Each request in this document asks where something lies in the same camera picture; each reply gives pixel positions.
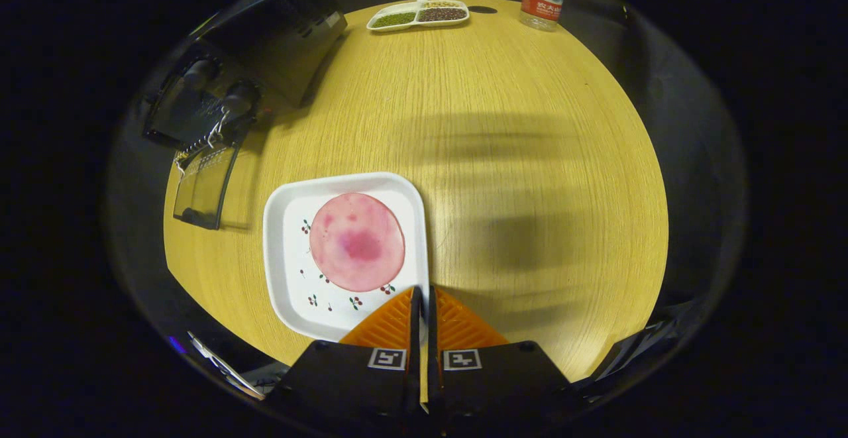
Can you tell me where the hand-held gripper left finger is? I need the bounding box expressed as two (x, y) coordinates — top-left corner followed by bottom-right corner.
(265, 286), (423, 425)

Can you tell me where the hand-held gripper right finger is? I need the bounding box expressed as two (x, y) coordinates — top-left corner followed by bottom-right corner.
(427, 286), (577, 429)

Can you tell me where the white square plate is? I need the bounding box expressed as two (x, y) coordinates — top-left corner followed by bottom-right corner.
(263, 172), (430, 343)

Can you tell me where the pink round ham slice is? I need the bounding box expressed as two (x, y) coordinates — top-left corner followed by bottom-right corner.
(309, 192), (405, 292)

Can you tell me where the black toaster oven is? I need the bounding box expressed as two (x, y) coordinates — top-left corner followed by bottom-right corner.
(142, 0), (348, 230)

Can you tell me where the silver-edged dark object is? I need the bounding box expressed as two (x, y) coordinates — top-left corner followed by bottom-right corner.
(187, 332), (266, 400)

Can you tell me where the white divided bean dish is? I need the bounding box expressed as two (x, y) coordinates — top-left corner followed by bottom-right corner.
(366, 0), (470, 32)

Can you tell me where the metal wire oven rack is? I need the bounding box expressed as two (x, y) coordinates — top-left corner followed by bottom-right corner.
(174, 108), (234, 168)

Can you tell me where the white string tie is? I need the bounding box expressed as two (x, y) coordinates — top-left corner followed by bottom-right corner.
(207, 110), (231, 148)

